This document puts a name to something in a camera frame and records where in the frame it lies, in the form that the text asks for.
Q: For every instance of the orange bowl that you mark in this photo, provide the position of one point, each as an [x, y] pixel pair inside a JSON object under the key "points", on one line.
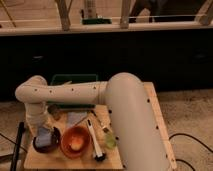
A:
{"points": [[69, 134]]}

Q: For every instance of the black pole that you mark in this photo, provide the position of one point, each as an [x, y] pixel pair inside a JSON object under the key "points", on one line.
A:
{"points": [[17, 146]]}

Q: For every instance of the brown round object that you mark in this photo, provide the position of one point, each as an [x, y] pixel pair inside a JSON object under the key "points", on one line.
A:
{"points": [[54, 111]]}

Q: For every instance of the blue-grey sponge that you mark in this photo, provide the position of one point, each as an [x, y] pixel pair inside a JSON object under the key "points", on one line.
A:
{"points": [[43, 138]]}

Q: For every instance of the white-handled dish brush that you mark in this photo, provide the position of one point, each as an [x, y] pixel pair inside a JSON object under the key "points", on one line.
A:
{"points": [[99, 154]]}

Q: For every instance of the dark purple bowl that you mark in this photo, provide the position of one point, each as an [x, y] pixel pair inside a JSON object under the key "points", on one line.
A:
{"points": [[55, 141]]}

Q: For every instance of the green object on shelf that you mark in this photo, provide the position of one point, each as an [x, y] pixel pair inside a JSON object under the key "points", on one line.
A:
{"points": [[93, 21]]}

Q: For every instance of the yellow fruit in orange bowl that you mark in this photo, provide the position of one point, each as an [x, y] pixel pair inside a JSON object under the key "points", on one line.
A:
{"points": [[76, 144]]}

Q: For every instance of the green plastic tray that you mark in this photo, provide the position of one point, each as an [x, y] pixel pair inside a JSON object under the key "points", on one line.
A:
{"points": [[59, 79]]}

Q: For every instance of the green plastic cup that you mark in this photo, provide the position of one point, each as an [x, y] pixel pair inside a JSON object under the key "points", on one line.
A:
{"points": [[110, 140]]}

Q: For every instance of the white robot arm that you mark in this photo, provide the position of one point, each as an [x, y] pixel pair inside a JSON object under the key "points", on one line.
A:
{"points": [[133, 118]]}

